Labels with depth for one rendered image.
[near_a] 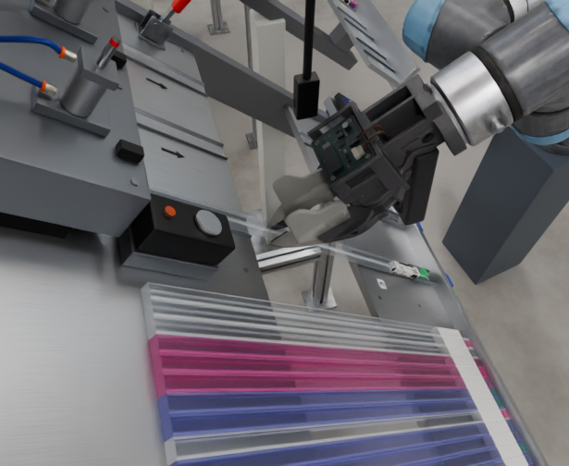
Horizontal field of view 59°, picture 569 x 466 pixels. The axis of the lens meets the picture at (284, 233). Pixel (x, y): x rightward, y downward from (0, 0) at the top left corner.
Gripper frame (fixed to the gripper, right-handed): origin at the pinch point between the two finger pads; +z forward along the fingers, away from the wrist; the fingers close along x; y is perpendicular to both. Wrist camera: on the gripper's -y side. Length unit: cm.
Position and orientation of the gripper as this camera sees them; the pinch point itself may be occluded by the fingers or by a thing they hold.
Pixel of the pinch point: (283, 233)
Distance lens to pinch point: 53.8
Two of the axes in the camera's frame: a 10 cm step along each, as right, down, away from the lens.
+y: -5.3, -3.4, -7.8
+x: 2.8, 8.0, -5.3
